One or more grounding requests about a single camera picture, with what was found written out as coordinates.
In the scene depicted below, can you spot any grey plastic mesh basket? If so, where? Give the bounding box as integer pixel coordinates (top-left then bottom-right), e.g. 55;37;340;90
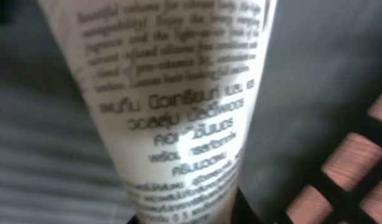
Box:
0;1;382;223

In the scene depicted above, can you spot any white cosmetic tube gold cap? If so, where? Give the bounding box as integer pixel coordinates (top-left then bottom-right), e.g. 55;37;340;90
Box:
39;0;277;223

